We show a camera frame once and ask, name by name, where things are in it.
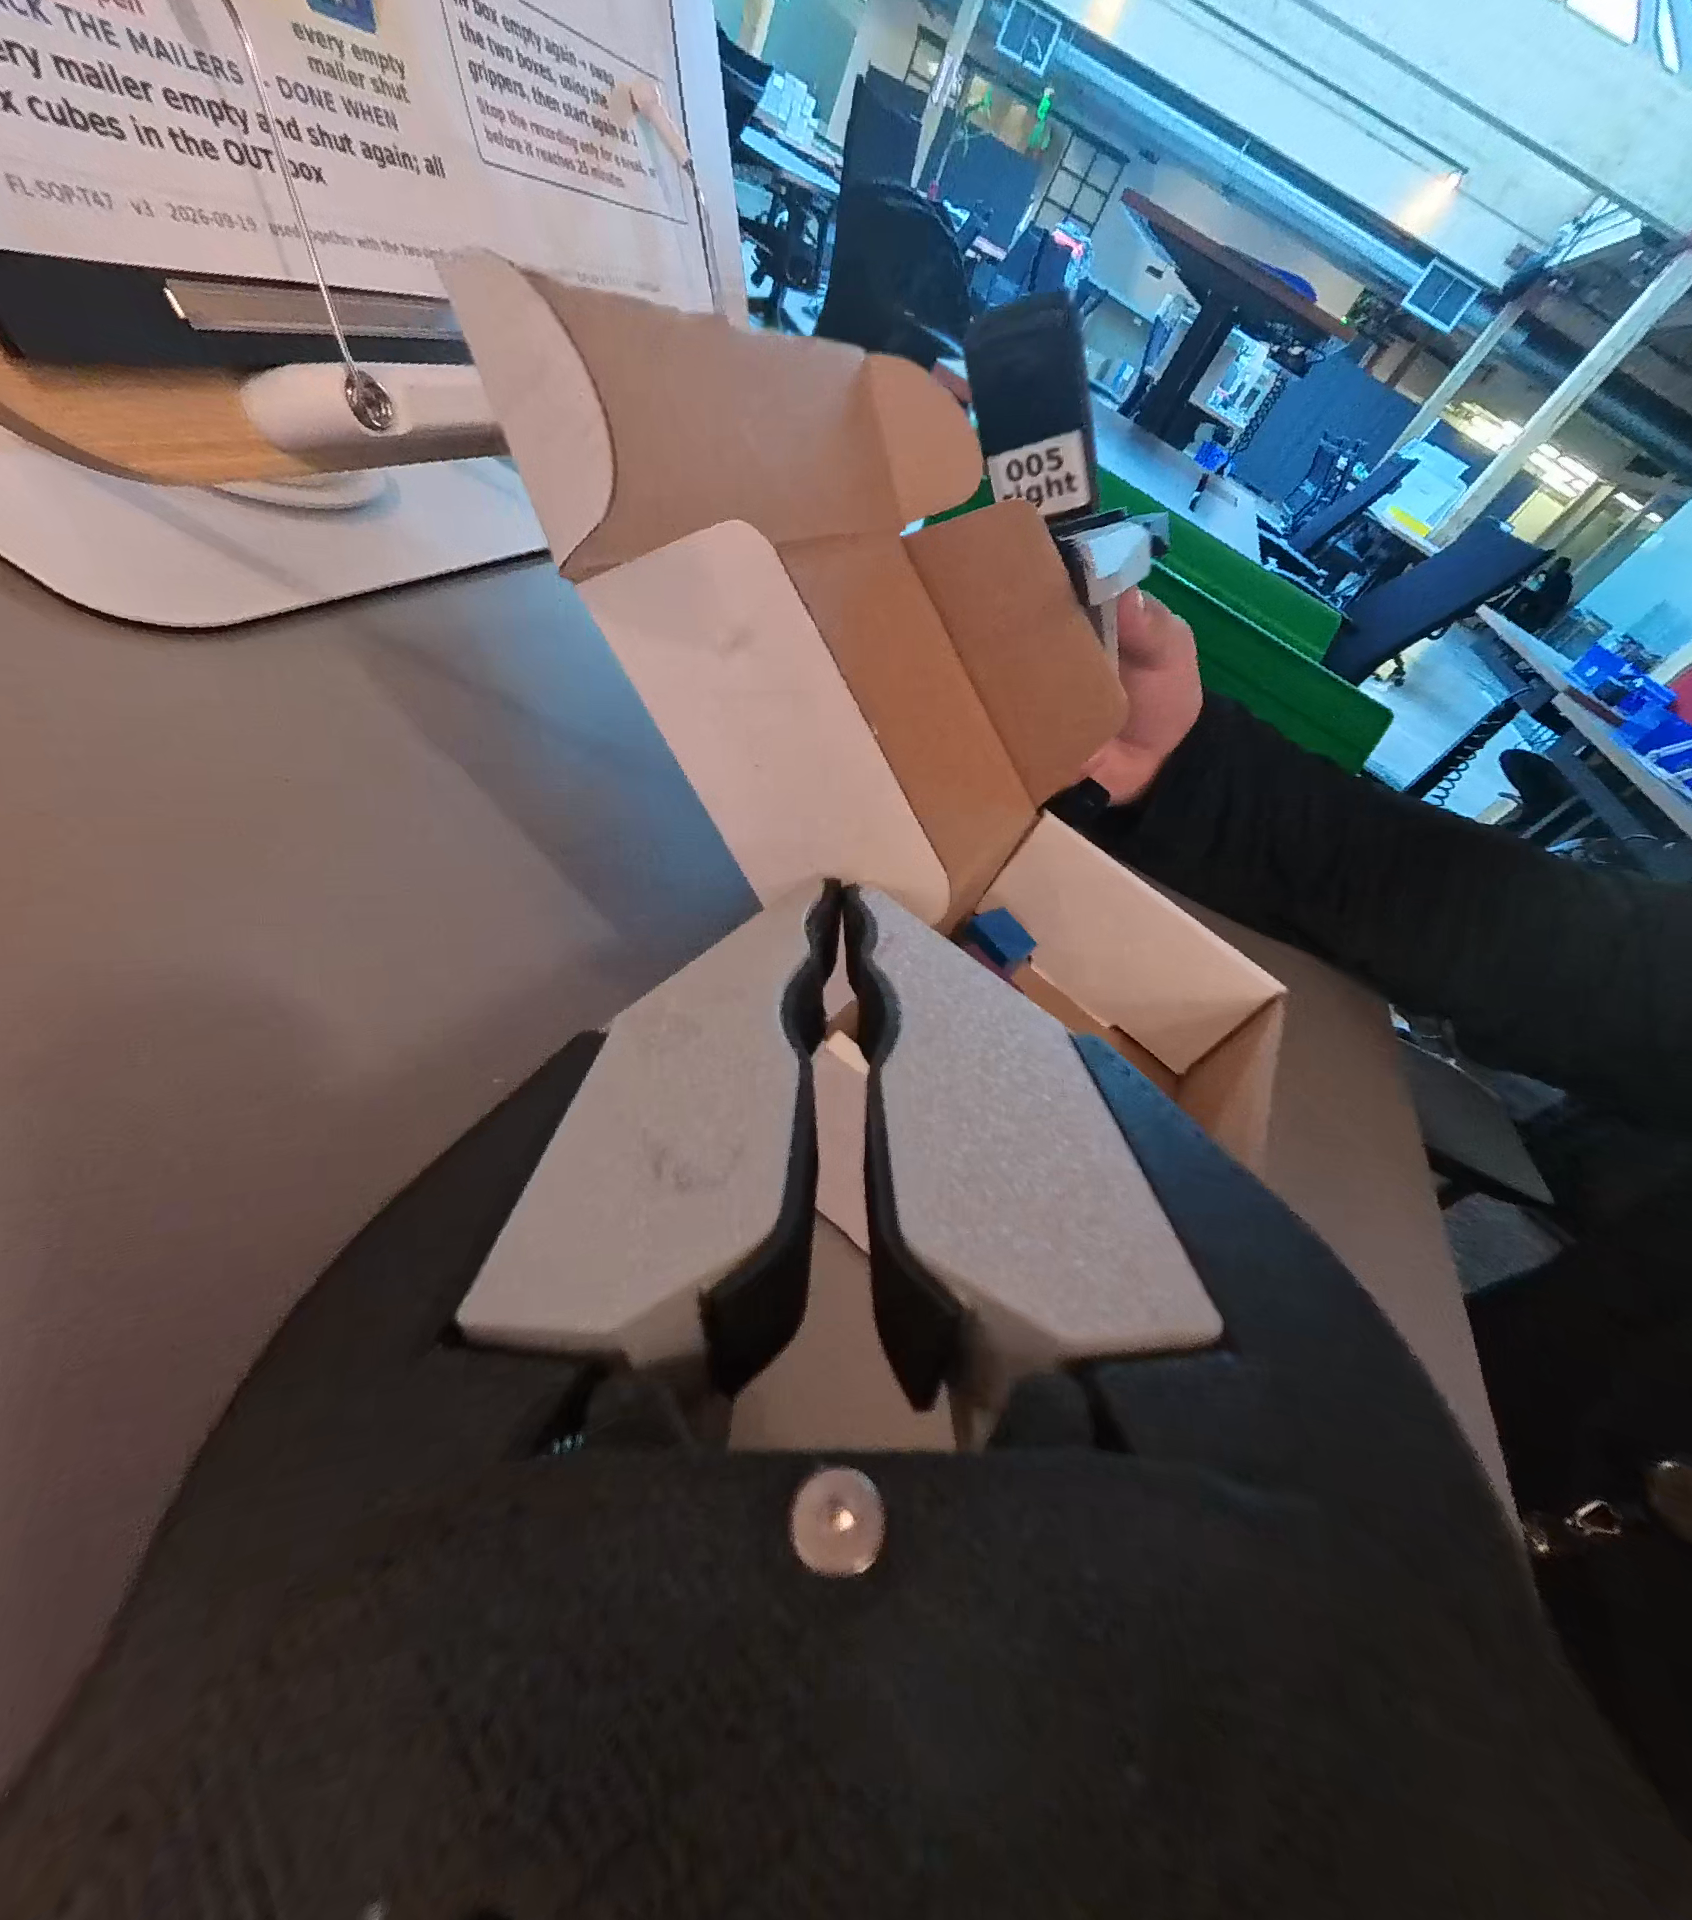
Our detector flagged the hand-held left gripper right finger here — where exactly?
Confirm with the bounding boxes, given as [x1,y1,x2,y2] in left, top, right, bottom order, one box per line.
[842,882,1226,1412]

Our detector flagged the printed instruction sheet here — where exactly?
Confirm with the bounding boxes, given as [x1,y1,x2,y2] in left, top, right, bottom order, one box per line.
[0,0,749,324]

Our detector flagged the green plastic bin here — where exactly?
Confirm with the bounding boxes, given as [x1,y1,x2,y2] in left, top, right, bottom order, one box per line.
[919,464,1395,775]

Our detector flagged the person's right hand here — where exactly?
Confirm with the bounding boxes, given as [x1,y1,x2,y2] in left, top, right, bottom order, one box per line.
[1081,589,1208,812]

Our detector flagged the white cardboard mailer box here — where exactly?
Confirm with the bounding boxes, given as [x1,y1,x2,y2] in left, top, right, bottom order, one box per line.
[432,246,1290,1454]

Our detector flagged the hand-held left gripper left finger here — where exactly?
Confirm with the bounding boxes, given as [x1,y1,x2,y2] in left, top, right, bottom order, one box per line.
[455,877,846,1395]

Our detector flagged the instruction sheet on stand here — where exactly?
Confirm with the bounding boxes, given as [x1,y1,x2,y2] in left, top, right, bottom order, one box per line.
[0,0,749,632]

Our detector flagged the person's right forearm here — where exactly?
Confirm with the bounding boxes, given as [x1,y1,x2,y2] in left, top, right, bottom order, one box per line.
[1070,692,1692,1146]

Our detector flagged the tall wooden standing desk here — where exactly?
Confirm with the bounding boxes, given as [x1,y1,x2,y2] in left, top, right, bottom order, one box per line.
[1117,186,1361,453]

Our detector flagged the row of blue bins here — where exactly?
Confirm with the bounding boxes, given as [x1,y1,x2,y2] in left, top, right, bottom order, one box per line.
[1557,645,1692,888]

